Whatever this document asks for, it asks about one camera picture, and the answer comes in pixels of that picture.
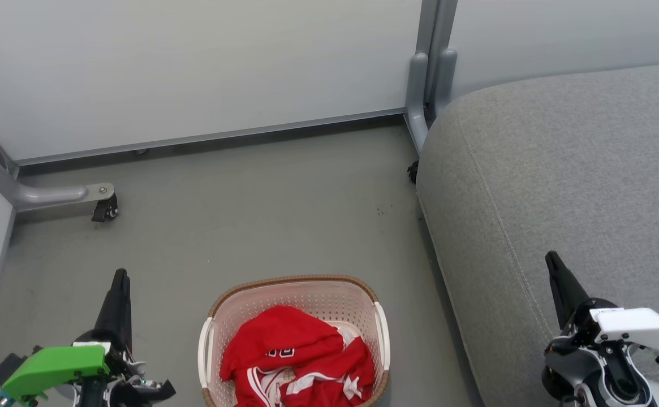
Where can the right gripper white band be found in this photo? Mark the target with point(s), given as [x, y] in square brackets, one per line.
[640, 328]

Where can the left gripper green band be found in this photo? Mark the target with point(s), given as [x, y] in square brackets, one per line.
[52, 366]

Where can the red and white garment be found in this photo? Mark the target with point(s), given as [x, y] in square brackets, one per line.
[289, 350]

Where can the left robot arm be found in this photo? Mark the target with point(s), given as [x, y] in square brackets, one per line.
[140, 393]

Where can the grey fabric sofa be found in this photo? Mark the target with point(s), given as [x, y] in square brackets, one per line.
[561, 186]

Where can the grey partition foot with plate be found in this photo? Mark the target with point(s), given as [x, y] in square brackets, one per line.
[18, 189]

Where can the white laundry basket wicker rim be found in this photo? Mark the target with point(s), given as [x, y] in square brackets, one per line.
[306, 294]

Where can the small black caster wheel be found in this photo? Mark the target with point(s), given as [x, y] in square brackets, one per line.
[413, 171]

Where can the black caster wheel with bracket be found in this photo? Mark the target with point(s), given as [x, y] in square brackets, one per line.
[106, 210]

